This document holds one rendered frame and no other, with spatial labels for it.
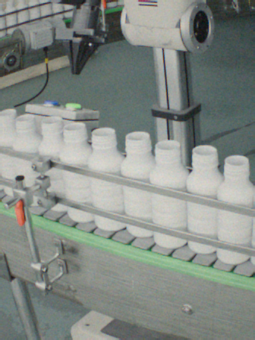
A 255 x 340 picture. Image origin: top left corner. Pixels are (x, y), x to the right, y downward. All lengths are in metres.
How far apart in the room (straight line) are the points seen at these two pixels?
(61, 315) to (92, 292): 1.35
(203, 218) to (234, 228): 0.06
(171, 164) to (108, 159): 0.11
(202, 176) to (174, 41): 0.71
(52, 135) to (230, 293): 0.41
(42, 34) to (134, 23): 0.95
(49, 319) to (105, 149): 1.54
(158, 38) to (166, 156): 0.71
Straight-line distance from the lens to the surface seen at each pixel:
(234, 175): 0.91
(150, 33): 1.63
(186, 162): 1.76
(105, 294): 1.14
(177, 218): 0.99
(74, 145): 1.06
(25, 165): 1.15
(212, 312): 1.02
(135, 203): 1.03
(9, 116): 1.17
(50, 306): 2.57
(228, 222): 0.93
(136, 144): 0.99
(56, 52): 2.79
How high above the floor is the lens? 1.56
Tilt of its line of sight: 26 degrees down
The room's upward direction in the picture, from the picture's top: 5 degrees counter-clockwise
